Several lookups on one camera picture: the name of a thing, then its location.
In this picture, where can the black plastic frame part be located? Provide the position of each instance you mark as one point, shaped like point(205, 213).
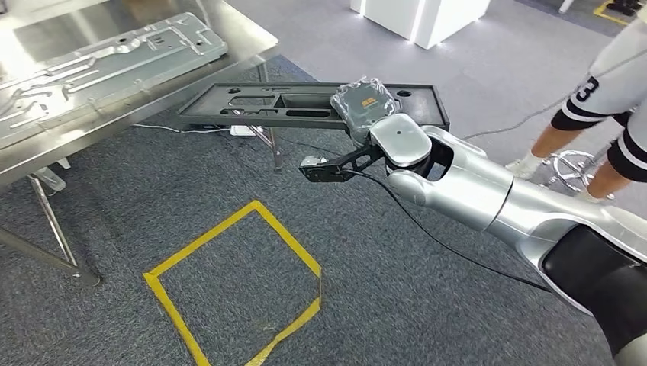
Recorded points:
point(212, 108)

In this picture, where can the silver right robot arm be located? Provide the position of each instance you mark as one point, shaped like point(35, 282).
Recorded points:
point(480, 197)

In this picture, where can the stainless steel workbench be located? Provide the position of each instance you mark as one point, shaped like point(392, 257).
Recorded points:
point(242, 45)

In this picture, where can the yellow floor tape square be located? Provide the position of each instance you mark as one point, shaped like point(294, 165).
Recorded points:
point(256, 207)

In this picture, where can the white power strip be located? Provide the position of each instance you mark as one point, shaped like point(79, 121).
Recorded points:
point(242, 131)

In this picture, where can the white display block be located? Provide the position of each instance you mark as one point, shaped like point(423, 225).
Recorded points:
point(394, 20)

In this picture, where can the stamped sheet metal panel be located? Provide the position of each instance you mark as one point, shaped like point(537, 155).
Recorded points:
point(126, 65)

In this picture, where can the chrome stool base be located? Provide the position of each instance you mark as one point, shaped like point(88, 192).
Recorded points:
point(561, 166)

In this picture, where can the person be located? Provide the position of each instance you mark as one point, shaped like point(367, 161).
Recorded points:
point(616, 76)

